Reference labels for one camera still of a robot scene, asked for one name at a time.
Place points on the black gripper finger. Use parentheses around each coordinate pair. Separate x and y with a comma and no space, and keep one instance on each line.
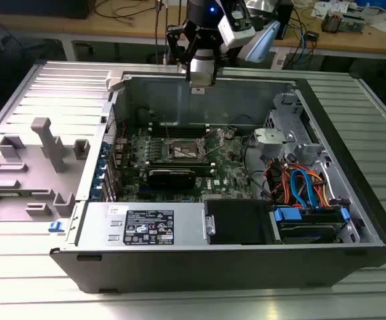
(174,46)
(215,63)

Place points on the CPU plate silver top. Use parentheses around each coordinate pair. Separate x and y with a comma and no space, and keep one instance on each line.
(201,80)

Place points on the blue expansion slot clip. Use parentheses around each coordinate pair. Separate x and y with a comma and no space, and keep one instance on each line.
(104,148)
(97,180)
(101,164)
(94,195)

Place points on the metal CPU cooler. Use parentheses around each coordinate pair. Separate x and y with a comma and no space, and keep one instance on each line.
(332,21)

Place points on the pale blue teach pendant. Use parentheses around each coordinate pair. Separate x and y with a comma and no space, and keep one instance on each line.
(262,43)

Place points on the silver antistatic bag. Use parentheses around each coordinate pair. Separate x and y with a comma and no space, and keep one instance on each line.
(262,6)

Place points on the wooden desk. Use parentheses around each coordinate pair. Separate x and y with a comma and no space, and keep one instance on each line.
(346,41)
(112,26)

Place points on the tall black box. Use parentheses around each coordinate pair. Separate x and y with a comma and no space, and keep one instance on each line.
(284,20)

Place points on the small black adapter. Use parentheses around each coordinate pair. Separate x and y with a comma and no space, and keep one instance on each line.
(311,35)

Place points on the green RAM stick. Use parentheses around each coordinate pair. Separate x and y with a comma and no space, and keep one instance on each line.
(179,163)

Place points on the silver drive cage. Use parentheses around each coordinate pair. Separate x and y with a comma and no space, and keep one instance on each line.
(289,140)

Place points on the green motherboard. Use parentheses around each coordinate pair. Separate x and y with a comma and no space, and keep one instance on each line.
(232,173)

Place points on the black graphics card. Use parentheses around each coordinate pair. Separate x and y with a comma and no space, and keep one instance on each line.
(171,178)

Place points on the black computer box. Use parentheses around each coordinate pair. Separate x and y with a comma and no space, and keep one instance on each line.
(42,8)

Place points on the grey electronic device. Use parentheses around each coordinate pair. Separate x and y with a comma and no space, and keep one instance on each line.
(354,20)

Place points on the dark office chair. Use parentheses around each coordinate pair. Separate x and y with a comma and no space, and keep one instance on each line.
(12,66)

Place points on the silver power supply unit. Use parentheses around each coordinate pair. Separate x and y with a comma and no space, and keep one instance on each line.
(186,226)

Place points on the hard disk blue carrier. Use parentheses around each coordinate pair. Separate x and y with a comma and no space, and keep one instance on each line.
(307,226)

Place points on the grey parts rack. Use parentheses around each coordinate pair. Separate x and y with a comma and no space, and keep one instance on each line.
(39,186)

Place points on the black PC case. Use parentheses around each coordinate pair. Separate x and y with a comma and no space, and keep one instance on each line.
(212,270)

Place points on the small blue plastic clip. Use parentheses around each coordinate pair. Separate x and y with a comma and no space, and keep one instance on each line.
(55,227)

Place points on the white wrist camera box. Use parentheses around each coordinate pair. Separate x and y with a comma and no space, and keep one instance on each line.
(236,33)

